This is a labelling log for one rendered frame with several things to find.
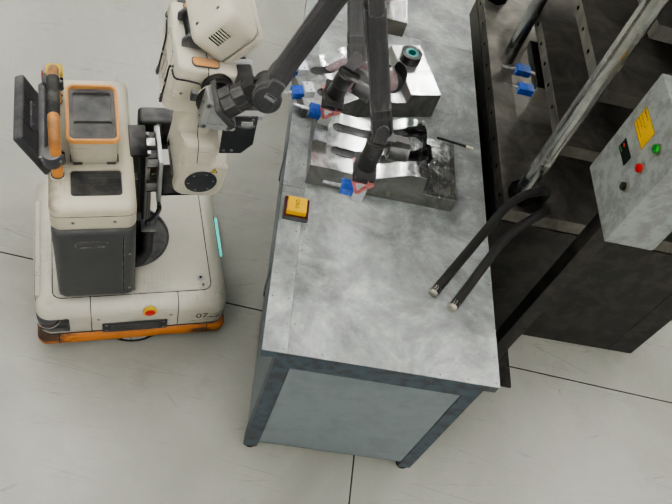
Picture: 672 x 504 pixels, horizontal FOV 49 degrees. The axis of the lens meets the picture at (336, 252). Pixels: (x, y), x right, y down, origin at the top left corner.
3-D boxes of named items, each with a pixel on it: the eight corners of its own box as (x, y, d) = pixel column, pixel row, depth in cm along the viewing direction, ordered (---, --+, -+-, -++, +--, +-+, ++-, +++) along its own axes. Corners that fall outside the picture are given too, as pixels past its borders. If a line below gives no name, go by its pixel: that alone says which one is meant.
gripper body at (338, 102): (343, 87, 235) (352, 73, 229) (341, 112, 230) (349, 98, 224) (324, 81, 233) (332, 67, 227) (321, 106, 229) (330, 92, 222)
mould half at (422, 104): (301, 117, 256) (307, 94, 247) (286, 65, 269) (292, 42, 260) (431, 116, 272) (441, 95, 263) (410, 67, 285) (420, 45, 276)
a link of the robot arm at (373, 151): (367, 130, 208) (368, 144, 205) (391, 134, 209) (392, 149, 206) (360, 146, 213) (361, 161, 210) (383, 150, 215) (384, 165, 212)
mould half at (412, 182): (304, 182, 239) (313, 155, 228) (310, 126, 254) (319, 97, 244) (450, 211, 247) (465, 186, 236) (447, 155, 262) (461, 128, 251)
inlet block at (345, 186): (320, 193, 223) (324, 182, 219) (321, 180, 226) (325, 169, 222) (361, 202, 226) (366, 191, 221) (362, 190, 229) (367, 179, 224)
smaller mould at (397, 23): (354, 25, 292) (358, 11, 286) (355, 2, 300) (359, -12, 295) (402, 37, 295) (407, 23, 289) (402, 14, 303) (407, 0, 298)
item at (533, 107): (517, 120, 285) (537, 87, 271) (511, 73, 300) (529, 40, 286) (634, 146, 292) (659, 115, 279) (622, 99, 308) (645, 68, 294)
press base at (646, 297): (426, 318, 318) (493, 219, 261) (422, 109, 394) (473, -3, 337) (606, 349, 331) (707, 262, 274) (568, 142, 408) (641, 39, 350)
